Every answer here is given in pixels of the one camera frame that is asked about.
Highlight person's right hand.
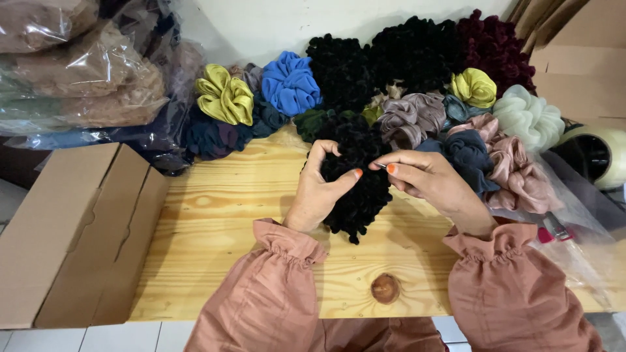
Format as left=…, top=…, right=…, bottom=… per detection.
left=369, top=150, right=484, bottom=222

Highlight person's left hand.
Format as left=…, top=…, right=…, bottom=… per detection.
left=284, top=140, right=364, bottom=234

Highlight small black velvet scrunchie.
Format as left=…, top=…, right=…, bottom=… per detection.
left=306, top=115, right=394, bottom=245

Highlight navy blue scrunchie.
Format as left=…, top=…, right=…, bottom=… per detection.
left=415, top=129, right=501, bottom=195

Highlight taupe satin scrunchie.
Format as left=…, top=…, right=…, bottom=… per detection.
left=377, top=92, right=447, bottom=151

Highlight grey-blue satin scrunchie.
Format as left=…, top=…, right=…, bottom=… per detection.
left=441, top=94, right=494, bottom=132

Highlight dark green scrunchie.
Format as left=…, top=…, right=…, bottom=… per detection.
left=293, top=109, right=335, bottom=144

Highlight pink satin scrunchie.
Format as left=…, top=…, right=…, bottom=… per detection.
left=446, top=113, right=563, bottom=215

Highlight dark teal scrunchie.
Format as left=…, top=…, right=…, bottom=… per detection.
left=251, top=93, right=290, bottom=139

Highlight olive green scrunchie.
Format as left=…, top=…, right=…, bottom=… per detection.
left=361, top=105, right=384, bottom=127

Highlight beige scrunchie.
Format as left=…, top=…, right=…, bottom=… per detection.
left=368, top=79, right=408, bottom=109

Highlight small yellow satin scrunchie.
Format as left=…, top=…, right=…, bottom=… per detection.
left=449, top=67, right=498, bottom=109

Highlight dark purple navy scrunchie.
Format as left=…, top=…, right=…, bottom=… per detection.
left=183, top=105, right=254, bottom=161

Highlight pale mint chiffon scrunchie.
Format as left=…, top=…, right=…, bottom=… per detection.
left=492, top=84, right=566, bottom=153

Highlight blue chiffon scrunchie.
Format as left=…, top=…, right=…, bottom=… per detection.
left=261, top=51, right=323, bottom=118

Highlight large black velvet scrunchie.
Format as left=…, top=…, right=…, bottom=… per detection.
left=369, top=16, right=463, bottom=96
left=306, top=33, right=377, bottom=114

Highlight pink thread clipper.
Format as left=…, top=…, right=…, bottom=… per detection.
left=537, top=211, right=575, bottom=244

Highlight large yellow satin scrunchie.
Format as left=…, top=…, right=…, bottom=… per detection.
left=195, top=64, right=255, bottom=127

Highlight grey chiffon scrunchie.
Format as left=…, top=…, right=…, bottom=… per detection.
left=228, top=63, right=265, bottom=96

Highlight maroon velvet scrunchie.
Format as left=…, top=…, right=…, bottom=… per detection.
left=456, top=9, right=537, bottom=97

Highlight person's brown trousers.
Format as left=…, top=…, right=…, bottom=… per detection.
left=308, top=317, right=450, bottom=352

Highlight clear plastic bag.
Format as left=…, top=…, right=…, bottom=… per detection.
left=489, top=152, right=626, bottom=311

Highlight clear packing tape roll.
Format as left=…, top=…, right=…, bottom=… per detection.
left=553, top=125, right=626, bottom=191

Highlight stack of flat cardboard boxes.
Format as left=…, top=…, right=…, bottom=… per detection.
left=506, top=0, right=626, bottom=129

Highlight brown cardboard box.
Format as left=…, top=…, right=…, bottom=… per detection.
left=0, top=142, right=170, bottom=330

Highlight heap of plastic-wrapped fabric bags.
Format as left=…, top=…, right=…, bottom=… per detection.
left=0, top=0, right=206, bottom=177

